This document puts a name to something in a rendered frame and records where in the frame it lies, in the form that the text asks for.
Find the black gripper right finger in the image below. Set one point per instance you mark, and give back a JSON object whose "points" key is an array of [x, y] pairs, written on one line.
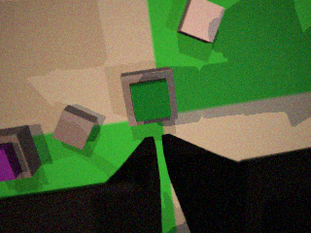
{"points": [[221, 195]]}

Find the green button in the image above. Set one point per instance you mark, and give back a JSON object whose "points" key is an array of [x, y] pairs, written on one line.
{"points": [[149, 95]]}

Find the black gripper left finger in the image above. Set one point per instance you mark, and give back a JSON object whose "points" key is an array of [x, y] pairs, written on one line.
{"points": [[128, 202]]}

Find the grey cube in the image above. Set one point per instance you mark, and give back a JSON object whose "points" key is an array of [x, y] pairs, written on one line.
{"points": [[73, 127]]}

